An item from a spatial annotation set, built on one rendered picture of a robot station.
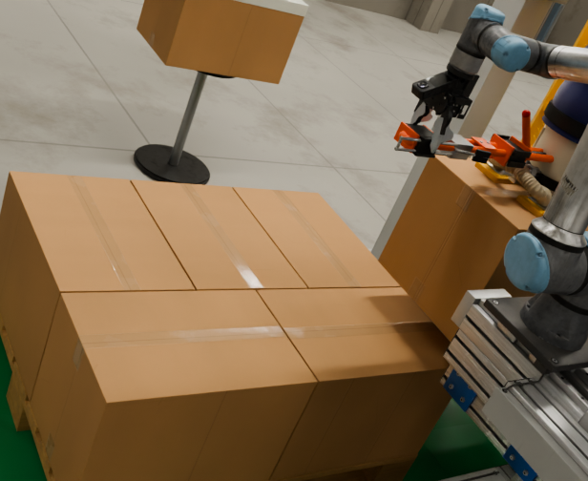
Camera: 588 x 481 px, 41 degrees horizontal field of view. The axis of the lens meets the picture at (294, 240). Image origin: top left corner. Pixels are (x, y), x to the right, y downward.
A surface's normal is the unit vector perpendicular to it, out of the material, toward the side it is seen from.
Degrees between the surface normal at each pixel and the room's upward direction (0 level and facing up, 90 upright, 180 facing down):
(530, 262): 98
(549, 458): 90
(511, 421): 90
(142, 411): 90
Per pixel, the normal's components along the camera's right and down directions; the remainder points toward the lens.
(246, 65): 0.45, 0.58
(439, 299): -0.81, -0.03
